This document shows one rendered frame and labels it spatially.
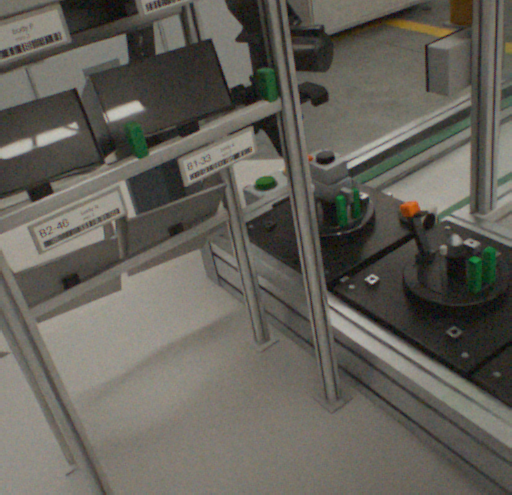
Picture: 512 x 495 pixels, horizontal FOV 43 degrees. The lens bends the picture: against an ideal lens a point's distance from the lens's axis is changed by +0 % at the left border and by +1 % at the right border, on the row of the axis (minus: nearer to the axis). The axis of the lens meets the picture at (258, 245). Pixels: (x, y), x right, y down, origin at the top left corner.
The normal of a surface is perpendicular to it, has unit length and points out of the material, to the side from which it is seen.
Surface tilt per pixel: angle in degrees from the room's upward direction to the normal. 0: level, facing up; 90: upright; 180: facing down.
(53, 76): 90
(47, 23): 90
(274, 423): 0
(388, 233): 0
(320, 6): 90
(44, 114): 65
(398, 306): 0
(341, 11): 90
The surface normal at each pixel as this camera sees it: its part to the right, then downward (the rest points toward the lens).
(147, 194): -0.28, 0.56
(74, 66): 0.48, 0.41
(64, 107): 0.32, 0.04
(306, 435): -0.17, -0.83
